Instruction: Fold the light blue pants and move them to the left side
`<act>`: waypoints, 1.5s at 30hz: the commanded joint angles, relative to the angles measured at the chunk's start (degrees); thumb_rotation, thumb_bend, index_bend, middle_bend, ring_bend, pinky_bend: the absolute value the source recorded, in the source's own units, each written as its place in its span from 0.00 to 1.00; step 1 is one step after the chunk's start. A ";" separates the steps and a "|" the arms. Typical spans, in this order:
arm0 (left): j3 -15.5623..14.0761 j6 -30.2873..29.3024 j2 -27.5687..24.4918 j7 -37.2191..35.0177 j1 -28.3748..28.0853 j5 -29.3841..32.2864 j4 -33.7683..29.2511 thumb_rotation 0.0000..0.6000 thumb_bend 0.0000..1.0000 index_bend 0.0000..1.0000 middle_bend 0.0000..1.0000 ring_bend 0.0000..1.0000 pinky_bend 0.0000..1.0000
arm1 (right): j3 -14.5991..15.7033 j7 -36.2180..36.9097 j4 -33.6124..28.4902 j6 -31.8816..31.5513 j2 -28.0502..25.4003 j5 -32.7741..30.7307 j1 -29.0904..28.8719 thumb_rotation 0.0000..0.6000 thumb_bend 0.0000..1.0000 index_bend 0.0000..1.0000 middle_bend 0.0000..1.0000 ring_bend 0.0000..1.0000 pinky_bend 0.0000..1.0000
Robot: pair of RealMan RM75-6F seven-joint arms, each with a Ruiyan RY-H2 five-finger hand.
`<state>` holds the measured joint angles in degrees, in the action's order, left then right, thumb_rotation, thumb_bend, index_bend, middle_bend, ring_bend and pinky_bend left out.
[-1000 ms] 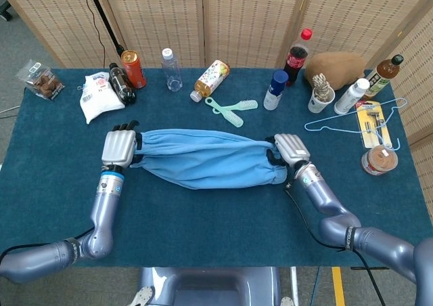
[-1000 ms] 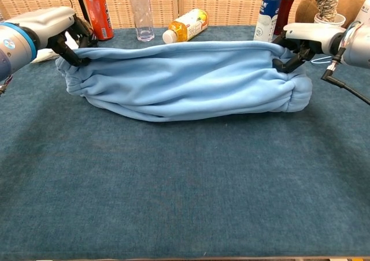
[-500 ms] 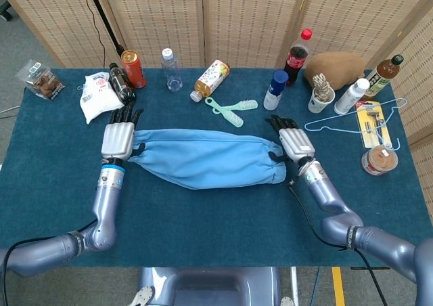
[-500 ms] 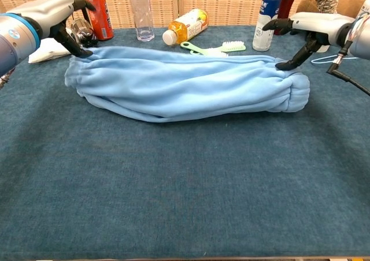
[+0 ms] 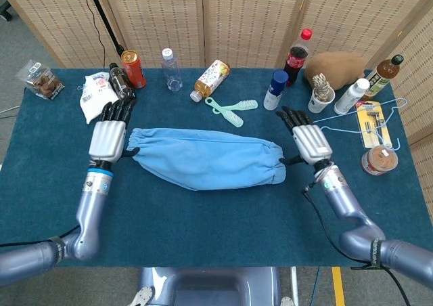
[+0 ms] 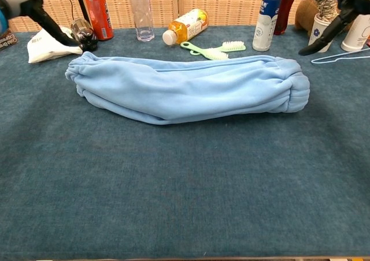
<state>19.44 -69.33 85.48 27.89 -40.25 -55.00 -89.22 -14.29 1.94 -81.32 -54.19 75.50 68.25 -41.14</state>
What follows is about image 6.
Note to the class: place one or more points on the light blue fleece pants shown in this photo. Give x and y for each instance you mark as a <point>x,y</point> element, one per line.
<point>188,90</point>

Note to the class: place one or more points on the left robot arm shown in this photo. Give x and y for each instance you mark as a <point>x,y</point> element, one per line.
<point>2,22</point>

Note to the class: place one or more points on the brown plush toy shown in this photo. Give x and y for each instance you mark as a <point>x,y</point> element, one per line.
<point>305,15</point>

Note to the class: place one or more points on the white paper cup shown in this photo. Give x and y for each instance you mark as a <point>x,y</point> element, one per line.
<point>318,30</point>

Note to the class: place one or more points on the black stand pole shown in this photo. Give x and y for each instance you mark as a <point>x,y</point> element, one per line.
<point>82,4</point>

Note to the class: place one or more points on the white powder bag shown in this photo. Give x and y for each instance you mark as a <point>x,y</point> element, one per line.
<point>43,50</point>

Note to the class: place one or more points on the cola bottle with red cap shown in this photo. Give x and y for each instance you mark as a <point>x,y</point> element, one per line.
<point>284,15</point>

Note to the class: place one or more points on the small dark cola bottle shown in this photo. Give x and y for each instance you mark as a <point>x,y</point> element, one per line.
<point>85,33</point>

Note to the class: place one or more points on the orange drink can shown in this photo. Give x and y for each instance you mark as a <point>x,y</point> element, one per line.
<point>98,12</point>

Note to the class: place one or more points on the white bottle with blue cap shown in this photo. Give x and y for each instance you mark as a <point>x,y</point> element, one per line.
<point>264,27</point>

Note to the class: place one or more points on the empty clear plastic bottle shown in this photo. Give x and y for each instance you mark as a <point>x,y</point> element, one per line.
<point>141,12</point>

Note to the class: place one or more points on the bamboo folding screen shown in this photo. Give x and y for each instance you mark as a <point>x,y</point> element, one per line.
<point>225,1</point>

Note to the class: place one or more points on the green scrub brush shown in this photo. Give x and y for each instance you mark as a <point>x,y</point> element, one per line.
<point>215,54</point>
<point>234,46</point>

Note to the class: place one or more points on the yellow tea bottle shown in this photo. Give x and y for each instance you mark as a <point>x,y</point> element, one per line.
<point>188,25</point>

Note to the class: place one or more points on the dark blue table mat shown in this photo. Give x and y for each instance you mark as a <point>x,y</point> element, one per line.
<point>185,186</point>

